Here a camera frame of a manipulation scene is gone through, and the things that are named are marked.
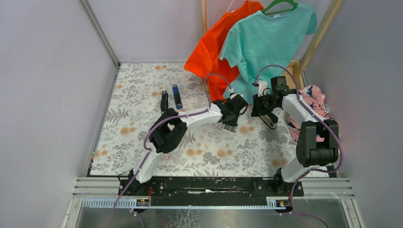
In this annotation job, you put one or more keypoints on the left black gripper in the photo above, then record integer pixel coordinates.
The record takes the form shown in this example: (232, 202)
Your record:
(231, 122)

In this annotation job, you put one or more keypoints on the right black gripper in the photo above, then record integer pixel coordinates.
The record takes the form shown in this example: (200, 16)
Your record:
(257, 110)

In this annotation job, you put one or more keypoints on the blue stapler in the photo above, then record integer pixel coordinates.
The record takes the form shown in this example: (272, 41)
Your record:
(177, 97)

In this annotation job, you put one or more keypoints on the small black stapler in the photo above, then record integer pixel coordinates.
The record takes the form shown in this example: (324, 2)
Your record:
(164, 104)

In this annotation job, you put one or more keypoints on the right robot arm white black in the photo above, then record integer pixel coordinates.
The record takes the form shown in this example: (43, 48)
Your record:
(317, 143)

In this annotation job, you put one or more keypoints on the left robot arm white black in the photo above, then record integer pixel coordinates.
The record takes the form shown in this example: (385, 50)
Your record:
(168, 131)

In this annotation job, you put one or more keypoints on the floral table mat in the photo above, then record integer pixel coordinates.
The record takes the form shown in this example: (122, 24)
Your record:
(207, 150)

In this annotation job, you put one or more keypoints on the wooden clothes rack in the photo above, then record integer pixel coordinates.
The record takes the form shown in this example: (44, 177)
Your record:
(325, 10)

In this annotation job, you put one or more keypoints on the pink patterned cloth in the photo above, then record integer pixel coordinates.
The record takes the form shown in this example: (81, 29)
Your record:
(315, 99)

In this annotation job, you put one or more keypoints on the orange t-shirt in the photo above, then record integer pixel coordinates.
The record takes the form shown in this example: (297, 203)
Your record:
(205, 57)

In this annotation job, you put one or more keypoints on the teal t-shirt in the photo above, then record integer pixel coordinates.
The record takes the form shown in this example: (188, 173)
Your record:
(262, 46)

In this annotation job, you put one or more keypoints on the red staple box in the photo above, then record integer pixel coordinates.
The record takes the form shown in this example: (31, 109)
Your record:
(165, 156)

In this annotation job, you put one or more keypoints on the green clothes hanger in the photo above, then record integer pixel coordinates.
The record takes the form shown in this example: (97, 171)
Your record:
(279, 7)

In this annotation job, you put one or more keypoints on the pink clothes hanger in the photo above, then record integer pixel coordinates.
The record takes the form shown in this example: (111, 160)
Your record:
(234, 5)

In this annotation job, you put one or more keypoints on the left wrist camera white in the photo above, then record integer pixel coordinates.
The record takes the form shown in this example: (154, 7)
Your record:
(235, 93)

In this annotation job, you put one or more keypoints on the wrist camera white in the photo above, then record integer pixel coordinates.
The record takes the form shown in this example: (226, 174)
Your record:
(262, 87)
(235, 93)

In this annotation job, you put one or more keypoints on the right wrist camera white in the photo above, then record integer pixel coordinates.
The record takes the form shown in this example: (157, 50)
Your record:
(262, 87)

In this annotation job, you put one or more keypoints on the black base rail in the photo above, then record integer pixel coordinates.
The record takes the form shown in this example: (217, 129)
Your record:
(210, 191)

